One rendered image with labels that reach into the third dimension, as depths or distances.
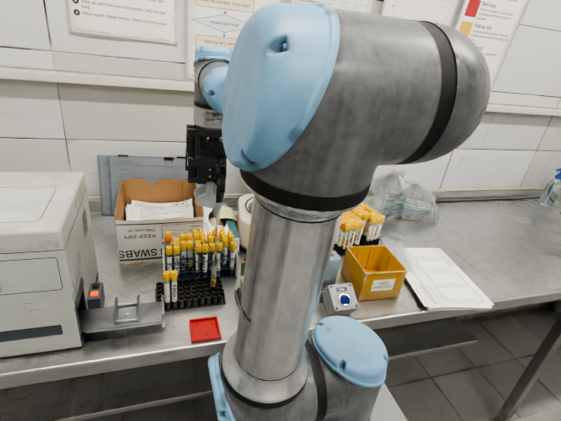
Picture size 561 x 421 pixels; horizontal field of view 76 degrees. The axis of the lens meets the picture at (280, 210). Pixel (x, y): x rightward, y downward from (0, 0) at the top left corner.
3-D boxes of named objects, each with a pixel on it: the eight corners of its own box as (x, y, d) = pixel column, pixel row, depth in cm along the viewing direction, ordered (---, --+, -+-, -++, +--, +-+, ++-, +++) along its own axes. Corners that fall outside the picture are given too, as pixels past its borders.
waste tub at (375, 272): (357, 301, 102) (365, 273, 98) (339, 272, 114) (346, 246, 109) (399, 298, 106) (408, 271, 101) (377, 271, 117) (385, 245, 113)
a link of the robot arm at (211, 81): (275, 72, 59) (257, 63, 68) (207, 68, 56) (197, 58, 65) (271, 119, 63) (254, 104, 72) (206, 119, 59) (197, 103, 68)
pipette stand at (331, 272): (305, 293, 103) (311, 265, 98) (296, 278, 108) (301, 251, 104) (336, 289, 106) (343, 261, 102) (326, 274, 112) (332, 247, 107)
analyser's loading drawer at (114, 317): (63, 340, 77) (59, 322, 75) (69, 317, 82) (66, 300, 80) (164, 327, 83) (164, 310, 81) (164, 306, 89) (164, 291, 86)
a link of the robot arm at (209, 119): (227, 102, 78) (235, 112, 72) (226, 123, 80) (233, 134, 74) (192, 99, 76) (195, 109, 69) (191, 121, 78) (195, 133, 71)
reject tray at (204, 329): (191, 343, 83) (191, 341, 82) (189, 322, 88) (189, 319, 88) (221, 338, 85) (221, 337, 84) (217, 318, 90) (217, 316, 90)
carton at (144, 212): (117, 266, 104) (112, 220, 97) (123, 217, 128) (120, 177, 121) (204, 259, 111) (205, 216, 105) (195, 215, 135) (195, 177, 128)
